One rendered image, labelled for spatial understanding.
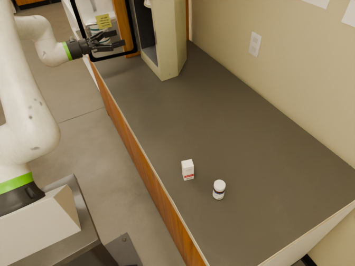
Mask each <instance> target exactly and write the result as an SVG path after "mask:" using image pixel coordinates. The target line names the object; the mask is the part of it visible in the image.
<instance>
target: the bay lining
mask: <svg viewBox="0 0 355 266"><path fill-rule="evenodd" d="M133 2H134V8H135V14H136V20H137V27H138V33H139V39H140V43H141V49H145V48H148V47H151V46H155V36H154V27H153V19H152V10H151V8H148V7H146V6H145V5H144V0H133Z"/></svg>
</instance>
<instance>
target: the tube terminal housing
mask: <svg viewBox="0 0 355 266"><path fill-rule="evenodd" d="M149 2H150V4H151V10H152V19H153V27H154V31H155V32H156V39H157V45H156V44H155V45H156V53H157V62H158V67H157V66H156V65H155V64H154V63H153V62H152V61H151V60H150V59H149V58H148V56H147V55H146V54H145V53H144V52H143V51H142V49H141V51H140V52H141V58H142V59H143V60H144V61H145V63H146V64H147V65H148V66H149V67H150V68H151V69H152V71H153V72H154V73H155V74H156V75H157V76H158V77H159V79H160V80H161V81H164V80H167V79H170V78H173V77H176V76H178V75H179V73H180V71H181V69H182V67H183V65H184V63H185V62H186V60H187V56H186V9H185V0H149Z"/></svg>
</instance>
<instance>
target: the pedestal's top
mask: <svg viewBox="0 0 355 266"><path fill-rule="evenodd" d="M66 184H68V186H69V187H70V188H71V190H72V193H73V198H74V202H75V205H76V209H77V214H78V218H79V222H80V227H81V231H79V232H77V233H75V234H73V235H71V236H69V237H67V238H65V239H63V240H61V241H58V242H56V243H54V244H52V245H50V246H47V247H46V248H44V249H41V250H39V251H37V252H35V253H33V254H31V255H29V256H27V257H24V258H22V259H20V260H18V261H16V262H14V263H12V264H10V265H8V266H63V265H65V264H66V263H68V262H70V261H72V260H73V259H75V258H77V257H78V256H80V255H82V254H84V253H85V252H87V251H89V250H90V249H92V248H94V247H96V246H97V245H99V244H101V240H100V237H99V234H98V232H97V229H96V227H95V224H94V222H93V219H92V217H91V214H90V211H89V208H88V206H87V203H86V201H85V198H84V196H83V193H82V191H81V188H80V185H79V183H78V180H77V178H76V176H75V175H74V173H73V174H71V175H69V176H66V177H64V178H62V179H60V180H58V181H56V182H54V183H52V184H49V185H47V186H45V187H43V188H41V190H42V191H44V193H47V192H49V191H52V190H54V189H56V188H59V187H61V186H63V185H66Z"/></svg>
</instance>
